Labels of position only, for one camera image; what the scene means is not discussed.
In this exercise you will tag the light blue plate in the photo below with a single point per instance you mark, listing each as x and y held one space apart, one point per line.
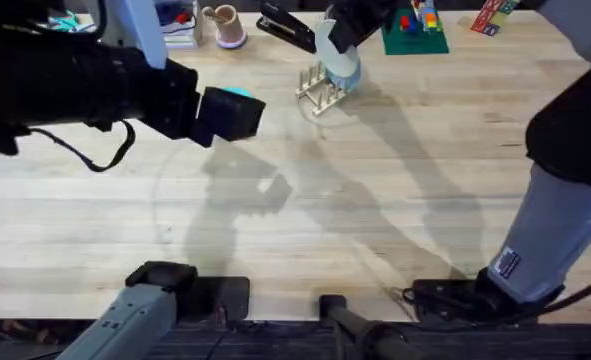
347 81

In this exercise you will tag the colourful toy block box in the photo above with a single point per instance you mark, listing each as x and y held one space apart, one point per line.
492 17

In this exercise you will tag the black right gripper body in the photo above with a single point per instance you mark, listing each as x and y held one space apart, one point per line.
362 12

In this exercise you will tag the white box with items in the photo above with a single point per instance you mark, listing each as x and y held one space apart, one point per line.
180 25

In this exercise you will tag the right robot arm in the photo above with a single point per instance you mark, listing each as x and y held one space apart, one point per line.
550 235

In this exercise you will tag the teal plate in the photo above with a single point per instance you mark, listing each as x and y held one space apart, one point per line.
237 92

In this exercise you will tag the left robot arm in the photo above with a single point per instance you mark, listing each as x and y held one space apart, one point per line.
135 320

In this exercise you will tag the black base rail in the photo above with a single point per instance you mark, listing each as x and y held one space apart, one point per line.
275 342

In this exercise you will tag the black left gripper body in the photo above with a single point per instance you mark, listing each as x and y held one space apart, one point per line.
167 95

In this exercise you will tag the teal scissors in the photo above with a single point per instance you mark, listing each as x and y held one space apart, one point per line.
70 22

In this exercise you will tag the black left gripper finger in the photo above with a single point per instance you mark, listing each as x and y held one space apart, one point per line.
232 112
202 136

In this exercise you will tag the pink cup with utensil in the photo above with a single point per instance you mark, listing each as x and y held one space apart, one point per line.
230 27

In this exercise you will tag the black stapler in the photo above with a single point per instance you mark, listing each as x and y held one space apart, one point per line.
285 27

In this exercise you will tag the black camera post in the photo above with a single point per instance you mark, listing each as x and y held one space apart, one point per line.
360 327

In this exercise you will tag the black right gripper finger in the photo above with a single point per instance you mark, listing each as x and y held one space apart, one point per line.
344 37

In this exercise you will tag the pale grey-blue plate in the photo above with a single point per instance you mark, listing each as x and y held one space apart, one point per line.
331 55

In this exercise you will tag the green board with toy blocks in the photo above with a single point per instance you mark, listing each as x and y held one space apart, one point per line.
415 35

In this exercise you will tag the small wooden peg rack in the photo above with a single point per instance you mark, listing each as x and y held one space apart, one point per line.
320 92

